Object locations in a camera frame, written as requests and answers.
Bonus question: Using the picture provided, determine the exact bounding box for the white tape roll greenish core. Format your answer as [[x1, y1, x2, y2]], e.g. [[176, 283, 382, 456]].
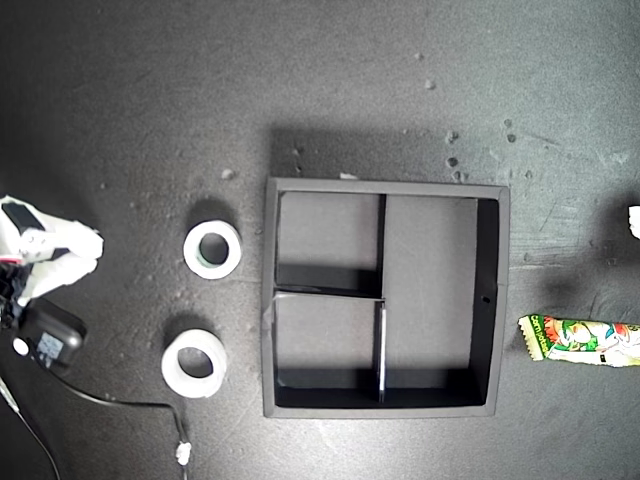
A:
[[182, 219, 244, 280]]

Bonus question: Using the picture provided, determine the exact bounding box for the green printed snack bar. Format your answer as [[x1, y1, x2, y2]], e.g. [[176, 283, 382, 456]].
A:
[[517, 313, 640, 369]]

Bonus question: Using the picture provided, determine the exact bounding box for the white tape roll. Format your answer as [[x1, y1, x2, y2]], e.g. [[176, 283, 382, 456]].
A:
[[160, 328, 229, 400]]

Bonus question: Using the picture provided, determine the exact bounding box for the black compartment tray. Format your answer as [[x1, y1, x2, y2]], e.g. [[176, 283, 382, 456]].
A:
[[261, 176, 511, 419]]

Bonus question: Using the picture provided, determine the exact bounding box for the black camera cable white connector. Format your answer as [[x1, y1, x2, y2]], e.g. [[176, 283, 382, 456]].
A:
[[59, 367, 194, 480]]

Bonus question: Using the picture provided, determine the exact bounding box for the thin black cable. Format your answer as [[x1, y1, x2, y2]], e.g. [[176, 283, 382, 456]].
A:
[[0, 377, 62, 480]]

